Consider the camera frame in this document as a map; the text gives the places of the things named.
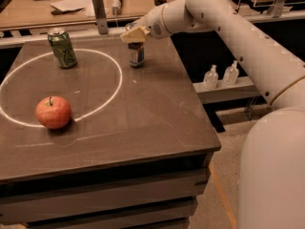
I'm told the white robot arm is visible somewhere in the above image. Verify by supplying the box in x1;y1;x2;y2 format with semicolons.
121;0;305;229

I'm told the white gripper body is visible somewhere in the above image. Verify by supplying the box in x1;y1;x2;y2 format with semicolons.
126;6;173;39

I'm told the grey white cylindrical tool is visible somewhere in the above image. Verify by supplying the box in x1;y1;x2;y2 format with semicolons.
112;0;123;15

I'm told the red apple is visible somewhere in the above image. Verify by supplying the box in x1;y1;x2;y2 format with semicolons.
35;96;71;130

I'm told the left metal bracket post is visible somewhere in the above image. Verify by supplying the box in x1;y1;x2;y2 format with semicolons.
92;0;109;34

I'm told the light wooden desk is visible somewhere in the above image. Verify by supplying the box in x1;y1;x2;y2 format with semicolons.
0;0;154;31

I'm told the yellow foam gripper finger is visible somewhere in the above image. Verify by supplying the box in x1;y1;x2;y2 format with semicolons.
120;26;150;44

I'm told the clear plastic bottle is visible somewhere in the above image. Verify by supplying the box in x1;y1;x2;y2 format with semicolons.
203;65;218;90
223;60;239;85

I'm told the left clear plastic bottle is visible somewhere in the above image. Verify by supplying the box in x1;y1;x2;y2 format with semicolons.
203;65;218;90

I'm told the white paper sheet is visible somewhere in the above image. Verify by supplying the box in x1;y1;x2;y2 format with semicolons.
51;0;95;17

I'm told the green soda can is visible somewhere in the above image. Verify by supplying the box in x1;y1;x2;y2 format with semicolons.
48;28;77;69

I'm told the right clear plastic bottle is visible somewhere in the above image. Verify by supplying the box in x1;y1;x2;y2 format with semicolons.
223;60;239;85

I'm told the blue silver redbull can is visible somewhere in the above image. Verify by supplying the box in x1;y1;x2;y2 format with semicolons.
128;42;144;68

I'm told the right metal bracket post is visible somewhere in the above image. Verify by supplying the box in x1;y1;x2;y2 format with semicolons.
267;0;286;18

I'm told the metal bracket post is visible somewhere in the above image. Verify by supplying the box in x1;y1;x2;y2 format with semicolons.
267;0;286;18
92;0;109;34

